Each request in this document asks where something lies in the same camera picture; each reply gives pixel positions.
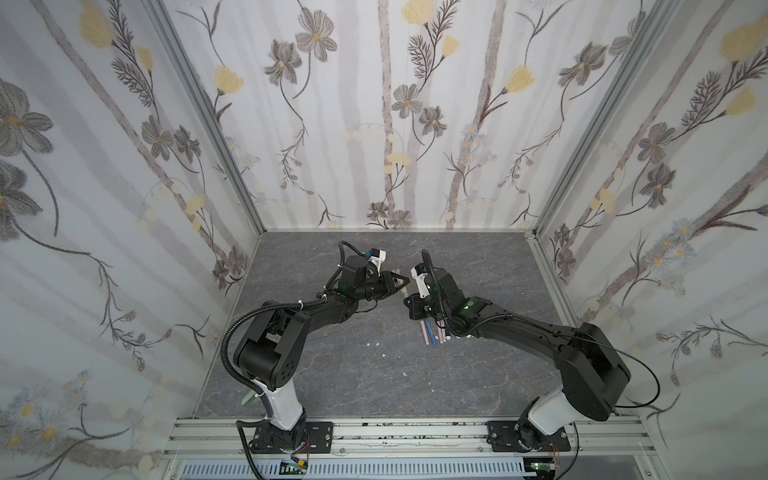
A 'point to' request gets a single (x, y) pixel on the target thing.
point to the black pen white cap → (448, 337)
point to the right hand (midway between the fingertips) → (400, 292)
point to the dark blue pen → (431, 334)
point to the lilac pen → (424, 332)
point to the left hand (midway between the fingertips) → (404, 274)
